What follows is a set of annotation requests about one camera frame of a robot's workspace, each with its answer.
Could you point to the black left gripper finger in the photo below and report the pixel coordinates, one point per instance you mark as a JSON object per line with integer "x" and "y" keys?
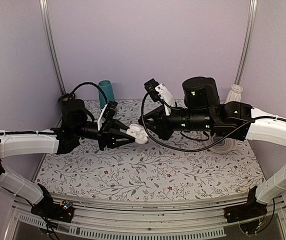
{"x": 113, "y": 142}
{"x": 118, "y": 127}

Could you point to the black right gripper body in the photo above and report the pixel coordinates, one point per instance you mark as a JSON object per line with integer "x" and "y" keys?
{"x": 196, "y": 120}

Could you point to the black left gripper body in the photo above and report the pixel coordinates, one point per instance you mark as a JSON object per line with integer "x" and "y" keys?
{"x": 102, "y": 135}

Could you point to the white earbud case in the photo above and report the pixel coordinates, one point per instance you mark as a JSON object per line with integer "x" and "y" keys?
{"x": 138, "y": 132}

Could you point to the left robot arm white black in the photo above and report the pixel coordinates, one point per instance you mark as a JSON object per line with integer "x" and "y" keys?
{"x": 49, "y": 141}

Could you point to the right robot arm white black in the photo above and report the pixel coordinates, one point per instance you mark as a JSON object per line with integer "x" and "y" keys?
{"x": 241, "y": 121}

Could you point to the white ribbed vase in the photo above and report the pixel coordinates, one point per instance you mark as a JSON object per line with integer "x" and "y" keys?
{"x": 235, "y": 94}

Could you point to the teal tapered vase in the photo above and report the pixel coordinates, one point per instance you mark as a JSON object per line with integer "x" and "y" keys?
{"x": 106, "y": 87}

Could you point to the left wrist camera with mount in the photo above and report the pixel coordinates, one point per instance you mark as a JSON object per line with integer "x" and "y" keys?
{"x": 107, "y": 113}

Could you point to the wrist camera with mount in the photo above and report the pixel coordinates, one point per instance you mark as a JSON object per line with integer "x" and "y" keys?
{"x": 107, "y": 113}
{"x": 160, "y": 93}

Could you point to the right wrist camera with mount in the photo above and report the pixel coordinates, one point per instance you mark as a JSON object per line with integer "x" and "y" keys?
{"x": 160, "y": 93}

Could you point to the metal front rail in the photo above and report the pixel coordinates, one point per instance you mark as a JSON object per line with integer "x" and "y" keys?
{"x": 97, "y": 219}

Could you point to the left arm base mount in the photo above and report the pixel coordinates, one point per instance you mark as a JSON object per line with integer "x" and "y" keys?
{"x": 53, "y": 208}

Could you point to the right metal frame post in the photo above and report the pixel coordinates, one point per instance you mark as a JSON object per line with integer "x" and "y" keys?
{"x": 247, "y": 39}

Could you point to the metal frame post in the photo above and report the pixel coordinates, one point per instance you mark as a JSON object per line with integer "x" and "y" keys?
{"x": 50, "y": 40}
{"x": 247, "y": 39}

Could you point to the left metal frame post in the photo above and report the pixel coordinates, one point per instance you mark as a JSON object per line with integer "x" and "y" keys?
{"x": 50, "y": 40}

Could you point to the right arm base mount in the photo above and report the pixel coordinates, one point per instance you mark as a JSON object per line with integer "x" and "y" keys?
{"x": 251, "y": 209}

